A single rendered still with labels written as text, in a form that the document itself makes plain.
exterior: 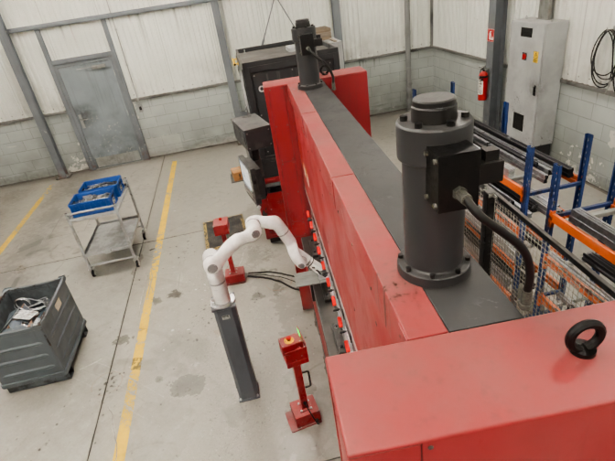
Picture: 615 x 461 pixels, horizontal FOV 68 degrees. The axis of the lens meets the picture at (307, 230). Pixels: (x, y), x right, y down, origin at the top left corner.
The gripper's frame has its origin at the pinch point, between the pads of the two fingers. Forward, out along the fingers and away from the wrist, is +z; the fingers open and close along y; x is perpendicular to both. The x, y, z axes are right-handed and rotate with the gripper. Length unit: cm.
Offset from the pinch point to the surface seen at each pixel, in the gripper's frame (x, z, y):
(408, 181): -106, -114, -191
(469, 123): -125, -116, -195
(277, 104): -63, -93, 87
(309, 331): 80, 67, 52
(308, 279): 11.6, -6.3, -1.2
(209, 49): 24, -143, 706
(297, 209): -2, -17, 87
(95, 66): 188, -289, 683
